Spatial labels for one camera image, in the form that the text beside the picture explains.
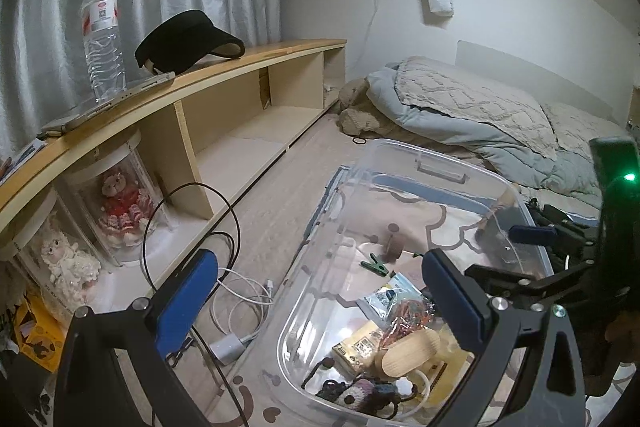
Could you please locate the small brown wooden object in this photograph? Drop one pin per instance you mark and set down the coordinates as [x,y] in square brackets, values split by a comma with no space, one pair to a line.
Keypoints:
[395,244]

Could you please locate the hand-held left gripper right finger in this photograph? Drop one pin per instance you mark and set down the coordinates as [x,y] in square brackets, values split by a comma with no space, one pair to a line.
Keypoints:
[450,302]

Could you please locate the clear foil snack bag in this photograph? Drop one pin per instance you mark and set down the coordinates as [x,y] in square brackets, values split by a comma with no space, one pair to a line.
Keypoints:
[407,319]

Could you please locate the yellow card box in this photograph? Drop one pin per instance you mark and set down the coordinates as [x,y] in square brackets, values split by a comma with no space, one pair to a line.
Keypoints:
[357,347]

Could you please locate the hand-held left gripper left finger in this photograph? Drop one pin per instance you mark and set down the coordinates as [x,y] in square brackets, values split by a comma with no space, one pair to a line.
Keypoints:
[187,302]

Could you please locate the white doll in clear case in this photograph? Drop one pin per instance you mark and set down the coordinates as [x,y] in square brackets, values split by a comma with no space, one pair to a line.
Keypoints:
[60,257]

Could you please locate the long wooden shelf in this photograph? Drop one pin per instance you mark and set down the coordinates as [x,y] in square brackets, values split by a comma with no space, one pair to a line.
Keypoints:
[240,107]

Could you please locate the stack of books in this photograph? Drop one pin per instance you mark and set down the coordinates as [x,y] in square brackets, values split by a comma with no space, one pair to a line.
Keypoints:
[20,157]

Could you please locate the silver snack packet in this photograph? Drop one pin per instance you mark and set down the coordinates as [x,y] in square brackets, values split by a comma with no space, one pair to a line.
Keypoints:
[387,299]

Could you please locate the beige pillow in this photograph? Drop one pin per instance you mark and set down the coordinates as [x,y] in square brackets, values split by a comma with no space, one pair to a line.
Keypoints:
[580,127]

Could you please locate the red doll in clear case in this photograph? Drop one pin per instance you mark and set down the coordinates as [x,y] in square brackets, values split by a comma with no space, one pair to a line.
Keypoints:
[120,202]

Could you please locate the yellow liquid bottle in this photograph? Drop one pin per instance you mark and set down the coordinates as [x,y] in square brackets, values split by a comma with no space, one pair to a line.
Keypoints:
[455,372]

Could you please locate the grey curtain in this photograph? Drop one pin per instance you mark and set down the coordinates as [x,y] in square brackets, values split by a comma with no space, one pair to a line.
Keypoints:
[45,32]

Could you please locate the green clip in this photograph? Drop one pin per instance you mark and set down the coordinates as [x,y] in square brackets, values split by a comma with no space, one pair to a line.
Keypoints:
[374,267]

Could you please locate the beige printed mat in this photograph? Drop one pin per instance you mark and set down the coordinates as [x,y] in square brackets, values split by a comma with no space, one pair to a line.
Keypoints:
[240,392]

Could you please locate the white headboard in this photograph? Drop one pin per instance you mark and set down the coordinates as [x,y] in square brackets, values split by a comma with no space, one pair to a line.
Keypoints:
[525,67]

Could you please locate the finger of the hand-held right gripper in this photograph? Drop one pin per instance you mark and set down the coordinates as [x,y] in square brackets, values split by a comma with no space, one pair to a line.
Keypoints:
[532,234]
[505,276]

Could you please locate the beige plush toy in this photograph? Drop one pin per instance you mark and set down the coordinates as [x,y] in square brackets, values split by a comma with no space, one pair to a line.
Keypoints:
[356,117]

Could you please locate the clear plastic storage bin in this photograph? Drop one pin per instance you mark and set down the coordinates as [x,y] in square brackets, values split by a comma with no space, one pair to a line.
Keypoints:
[350,207]

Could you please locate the clear plastic water bottle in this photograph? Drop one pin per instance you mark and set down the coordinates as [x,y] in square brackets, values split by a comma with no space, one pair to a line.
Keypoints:
[102,47]

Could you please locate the black visor cap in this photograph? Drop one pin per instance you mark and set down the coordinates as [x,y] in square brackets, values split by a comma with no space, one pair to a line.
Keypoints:
[185,39]

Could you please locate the light wooden block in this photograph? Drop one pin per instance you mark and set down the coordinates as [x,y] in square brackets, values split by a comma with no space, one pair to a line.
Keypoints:
[407,354]

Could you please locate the grey power adapter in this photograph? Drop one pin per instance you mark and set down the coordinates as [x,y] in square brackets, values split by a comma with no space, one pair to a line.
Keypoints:
[227,348]

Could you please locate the wooden nightstand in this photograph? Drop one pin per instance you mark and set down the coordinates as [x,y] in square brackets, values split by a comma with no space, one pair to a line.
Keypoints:
[635,107]

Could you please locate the beige and blue quilt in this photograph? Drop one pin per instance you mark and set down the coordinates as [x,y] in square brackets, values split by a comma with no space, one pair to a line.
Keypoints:
[465,107]

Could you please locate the dark knitted plush toy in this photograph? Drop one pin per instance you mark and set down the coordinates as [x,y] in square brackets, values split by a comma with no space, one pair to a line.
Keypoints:
[360,394]

